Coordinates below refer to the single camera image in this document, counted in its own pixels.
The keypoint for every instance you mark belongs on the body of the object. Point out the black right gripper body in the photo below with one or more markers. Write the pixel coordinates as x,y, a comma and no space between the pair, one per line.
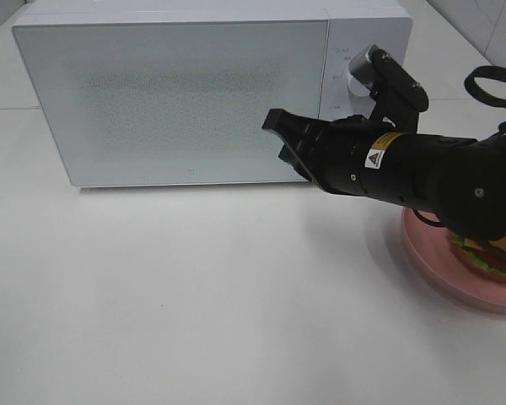
359,157

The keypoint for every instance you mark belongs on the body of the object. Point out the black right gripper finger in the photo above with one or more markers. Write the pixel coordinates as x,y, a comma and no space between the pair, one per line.
288,125
290,154

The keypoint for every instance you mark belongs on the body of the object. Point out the white microwave door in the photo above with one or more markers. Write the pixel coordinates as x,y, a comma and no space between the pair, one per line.
172,104

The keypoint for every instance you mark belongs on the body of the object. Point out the pink round plate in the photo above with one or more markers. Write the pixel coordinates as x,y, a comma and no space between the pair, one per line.
429,250

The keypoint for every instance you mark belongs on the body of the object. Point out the burger with lettuce and cheese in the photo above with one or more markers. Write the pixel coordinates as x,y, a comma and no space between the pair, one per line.
487,258

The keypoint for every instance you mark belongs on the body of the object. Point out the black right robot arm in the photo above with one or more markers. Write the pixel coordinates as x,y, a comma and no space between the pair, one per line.
461,181

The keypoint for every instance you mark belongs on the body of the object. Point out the upper white power knob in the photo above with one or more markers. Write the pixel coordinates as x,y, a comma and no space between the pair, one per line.
359,83

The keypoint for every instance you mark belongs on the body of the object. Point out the white microwave oven body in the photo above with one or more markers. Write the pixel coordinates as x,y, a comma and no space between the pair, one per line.
352,27

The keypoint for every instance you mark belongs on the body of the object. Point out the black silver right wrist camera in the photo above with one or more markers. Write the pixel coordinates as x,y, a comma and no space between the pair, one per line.
389,84

